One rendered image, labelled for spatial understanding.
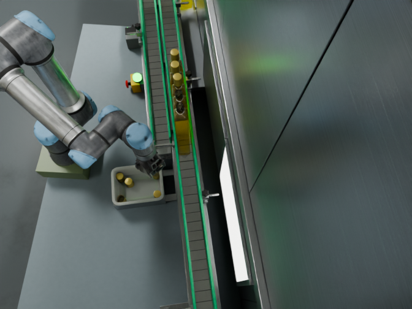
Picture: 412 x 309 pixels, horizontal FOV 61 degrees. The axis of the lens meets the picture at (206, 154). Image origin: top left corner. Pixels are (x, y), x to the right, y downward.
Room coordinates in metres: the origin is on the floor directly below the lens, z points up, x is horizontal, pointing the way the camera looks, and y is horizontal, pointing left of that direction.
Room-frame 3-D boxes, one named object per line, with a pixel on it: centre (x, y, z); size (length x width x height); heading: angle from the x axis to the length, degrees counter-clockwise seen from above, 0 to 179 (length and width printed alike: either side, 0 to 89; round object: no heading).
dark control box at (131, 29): (1.24, 0.42, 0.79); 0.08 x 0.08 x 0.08; 11
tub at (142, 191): (0.42, 0.29, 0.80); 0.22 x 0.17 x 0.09; 101
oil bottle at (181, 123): (0.65, 0.11, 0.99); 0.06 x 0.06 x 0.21; 11
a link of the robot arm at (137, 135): (0.44, 0.21, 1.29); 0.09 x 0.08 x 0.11; 55
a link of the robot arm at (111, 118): (0.48, 0.30, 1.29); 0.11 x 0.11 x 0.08; 55
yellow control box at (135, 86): (0.96, 0.37, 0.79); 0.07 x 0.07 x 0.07; 11
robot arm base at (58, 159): (0.56, 0.63, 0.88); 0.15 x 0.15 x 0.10
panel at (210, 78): (0.46, -0.07, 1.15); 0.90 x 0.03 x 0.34; 11
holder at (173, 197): (0.43, 0.27, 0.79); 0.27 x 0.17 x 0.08; 101
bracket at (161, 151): (0.56, 0.20, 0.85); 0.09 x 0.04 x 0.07; 101
